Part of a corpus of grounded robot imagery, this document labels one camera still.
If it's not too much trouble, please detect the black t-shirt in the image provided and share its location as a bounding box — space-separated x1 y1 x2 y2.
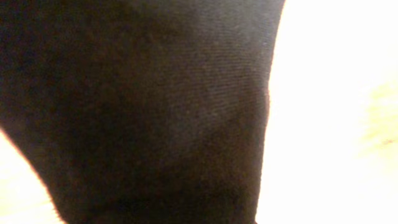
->
1 0 284 224

